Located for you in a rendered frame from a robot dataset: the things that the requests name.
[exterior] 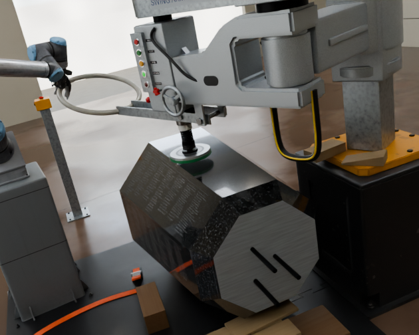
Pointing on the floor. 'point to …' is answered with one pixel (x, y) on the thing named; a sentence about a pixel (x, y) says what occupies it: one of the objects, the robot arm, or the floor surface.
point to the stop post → (43, 105)
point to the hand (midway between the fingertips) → (63, 96)
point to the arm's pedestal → (32, 245)
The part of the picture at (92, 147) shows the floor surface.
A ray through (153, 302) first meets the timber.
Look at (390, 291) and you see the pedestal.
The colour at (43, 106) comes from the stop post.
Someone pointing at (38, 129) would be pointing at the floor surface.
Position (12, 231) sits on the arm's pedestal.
